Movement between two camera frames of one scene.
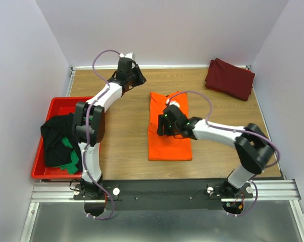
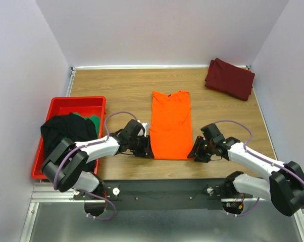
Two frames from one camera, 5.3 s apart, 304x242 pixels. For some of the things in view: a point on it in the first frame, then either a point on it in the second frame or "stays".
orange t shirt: (166, 147) stays
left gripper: (138, 76) -> (144, 146)
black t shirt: (57, 153) stays
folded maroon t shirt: (231, 79) stays
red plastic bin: (59, 106) stays
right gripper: (161, 125) -> (201, 148)
